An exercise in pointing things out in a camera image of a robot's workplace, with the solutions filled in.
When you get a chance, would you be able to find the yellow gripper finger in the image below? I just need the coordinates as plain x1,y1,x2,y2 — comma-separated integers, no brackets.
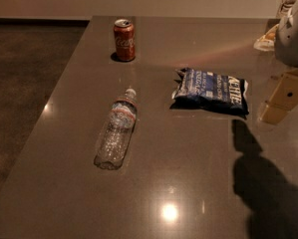
253,24,278,52
260,68,298,125

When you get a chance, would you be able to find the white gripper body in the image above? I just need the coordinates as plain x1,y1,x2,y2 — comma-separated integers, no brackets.
274,0,298,68

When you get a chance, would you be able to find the clear plastic water bottle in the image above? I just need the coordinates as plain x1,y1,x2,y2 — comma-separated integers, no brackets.
94,89,138,170

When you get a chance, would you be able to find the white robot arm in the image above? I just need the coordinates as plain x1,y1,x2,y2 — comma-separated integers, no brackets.
254,0,298,124

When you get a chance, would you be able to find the blue kettle chips bag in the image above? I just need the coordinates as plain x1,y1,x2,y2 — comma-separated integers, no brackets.
171,68,249,117

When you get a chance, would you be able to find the red cola can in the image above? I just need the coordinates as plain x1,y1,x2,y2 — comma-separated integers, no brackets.
114,19,136,62

